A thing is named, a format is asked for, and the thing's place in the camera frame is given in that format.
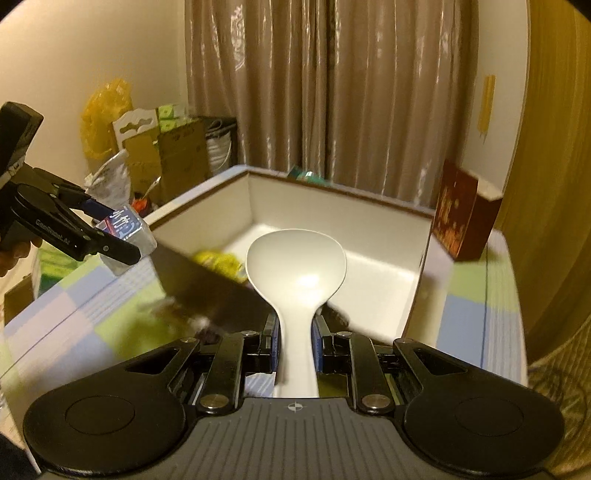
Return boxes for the white stacked bowls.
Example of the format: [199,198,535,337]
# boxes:
[205,124,236,176]

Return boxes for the chair with quilted cushion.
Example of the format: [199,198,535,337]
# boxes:
[526,351,591,416]

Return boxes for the large printed cardboard box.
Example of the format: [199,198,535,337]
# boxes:
[159,119,211,204]

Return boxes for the yellow wooden cabinet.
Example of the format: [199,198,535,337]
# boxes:
[501,0,591,361]

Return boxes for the clear printed plastic bag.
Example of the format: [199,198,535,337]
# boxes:
[84,148,131,204]

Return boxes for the clear plastic box blue label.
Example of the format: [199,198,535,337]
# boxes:
[95,208,155,275]

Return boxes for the yellow plastic bag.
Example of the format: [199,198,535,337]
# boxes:
[82,78,134,160]

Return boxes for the dark red gift bag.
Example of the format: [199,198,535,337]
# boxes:
[431,159,504,261]

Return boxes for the yellow wall hanging strips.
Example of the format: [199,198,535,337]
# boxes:
[478,74,497,139]

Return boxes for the green printed packet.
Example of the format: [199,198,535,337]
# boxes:
[287,166,326,185]

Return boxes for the white carton with handle cutout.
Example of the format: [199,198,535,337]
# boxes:
[112,107,160,153]

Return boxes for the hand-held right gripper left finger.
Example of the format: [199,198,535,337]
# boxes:
[115,314,281,414]

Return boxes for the brown cardboard box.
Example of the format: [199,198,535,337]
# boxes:
[147,165,438,344]

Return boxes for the white spoon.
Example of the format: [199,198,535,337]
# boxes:
[246,228,347,398]

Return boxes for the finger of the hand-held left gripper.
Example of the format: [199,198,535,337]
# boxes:
[81,228,141,267]
[32,169,114,220]

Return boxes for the yellow packet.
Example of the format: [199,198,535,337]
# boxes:
[194,250,245,282]

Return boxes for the brown shiny curtain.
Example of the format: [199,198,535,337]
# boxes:
[185,0,476,208]

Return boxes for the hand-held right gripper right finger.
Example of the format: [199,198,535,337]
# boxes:
[311,316,483,414]

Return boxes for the person's left hand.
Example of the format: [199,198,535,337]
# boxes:
[0,242,31,278]

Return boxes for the small cardboard box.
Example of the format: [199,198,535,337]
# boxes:
[124,136,162,197]

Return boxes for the open cardboard box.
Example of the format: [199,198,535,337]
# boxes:
[4,277,35,324]

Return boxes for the green tissue pack bundle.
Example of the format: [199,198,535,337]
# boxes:
[34,240,79,289]

